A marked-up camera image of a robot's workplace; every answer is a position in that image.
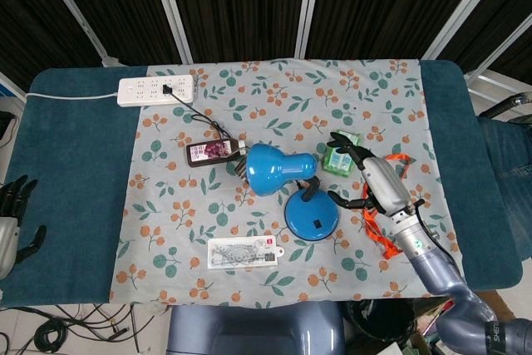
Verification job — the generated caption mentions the white power strip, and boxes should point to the white power strip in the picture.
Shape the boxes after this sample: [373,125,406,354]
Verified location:
[117,74,195,107]

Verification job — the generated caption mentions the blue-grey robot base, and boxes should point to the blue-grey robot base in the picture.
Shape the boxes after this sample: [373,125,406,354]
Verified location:
[165,300,346,355]

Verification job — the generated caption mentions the white power strip cable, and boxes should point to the white power strip cable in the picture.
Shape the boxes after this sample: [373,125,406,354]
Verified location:
[24,90,121,102]

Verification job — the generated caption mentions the dark bottle purple label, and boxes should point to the dark bottle purple label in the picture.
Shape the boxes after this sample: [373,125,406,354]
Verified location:
[185,137,249,169]

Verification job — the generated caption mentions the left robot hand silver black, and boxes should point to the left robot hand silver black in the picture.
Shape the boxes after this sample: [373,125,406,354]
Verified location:
[0,175,47,280]

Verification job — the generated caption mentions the black curtain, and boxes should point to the black curtain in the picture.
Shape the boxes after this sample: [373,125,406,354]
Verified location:
[0,0,532,90]

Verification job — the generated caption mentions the black power plug with cable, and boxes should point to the black power plug with cable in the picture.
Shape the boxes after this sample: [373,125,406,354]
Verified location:
[161,83,250,180]

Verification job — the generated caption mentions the cardboard box of packages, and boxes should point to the cardboard box of packages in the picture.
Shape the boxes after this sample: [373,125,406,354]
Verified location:
[409,296,456,355]

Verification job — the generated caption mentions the teal table cover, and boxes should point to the teal table cover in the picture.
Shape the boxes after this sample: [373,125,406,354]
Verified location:
[0,59,524,308]

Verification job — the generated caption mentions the white aluminium partition post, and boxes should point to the white aluminium partition post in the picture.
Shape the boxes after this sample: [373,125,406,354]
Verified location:
[418,0,509,61]
[145,0,195,63]
[462,9,532,86]
[32,0,122,67]
[293,0,326,61]

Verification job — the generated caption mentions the ruler set in clear package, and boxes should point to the ruler set in clear package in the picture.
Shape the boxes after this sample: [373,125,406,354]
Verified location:
[206,234,286,271]

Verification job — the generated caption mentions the black waste bin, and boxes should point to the black waste bin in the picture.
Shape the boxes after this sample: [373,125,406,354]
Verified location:
[343,298,421,348]

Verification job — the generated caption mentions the floral grey tablecloth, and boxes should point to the floral grey tablecloth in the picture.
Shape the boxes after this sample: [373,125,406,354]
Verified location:
[108,57,465,304]

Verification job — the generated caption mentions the black floor cables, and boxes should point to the black floor cables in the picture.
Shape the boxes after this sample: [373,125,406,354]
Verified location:
[0,303,167,353]

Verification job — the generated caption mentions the green tissue pack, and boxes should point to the green tissue pack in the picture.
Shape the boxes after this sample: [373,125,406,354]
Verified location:
[323,128,362,176]

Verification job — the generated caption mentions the orange lanyard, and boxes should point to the orange lanyard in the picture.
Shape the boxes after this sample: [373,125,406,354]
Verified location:
[360,153,416,260]

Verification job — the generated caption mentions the blue denim fabric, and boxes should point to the blue denim fabric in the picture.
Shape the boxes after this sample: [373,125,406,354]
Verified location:
[476,116,532,192]

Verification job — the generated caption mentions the blue desk lamp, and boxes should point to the blue desk lamp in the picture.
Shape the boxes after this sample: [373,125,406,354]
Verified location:
[244,142,342,242]

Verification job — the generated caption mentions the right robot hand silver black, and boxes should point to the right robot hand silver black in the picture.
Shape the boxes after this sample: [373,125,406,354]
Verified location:
[326,131,426,219]

